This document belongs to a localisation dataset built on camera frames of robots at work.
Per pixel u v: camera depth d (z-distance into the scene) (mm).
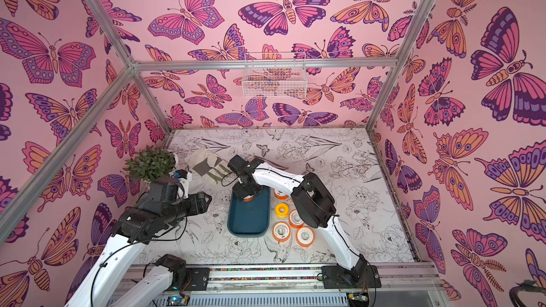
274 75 957
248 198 860
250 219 877
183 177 656
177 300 708
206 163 1056
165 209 559
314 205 578
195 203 637
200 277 733
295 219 854
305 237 830
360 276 638
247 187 794
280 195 901
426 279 735
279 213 876
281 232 839
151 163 815
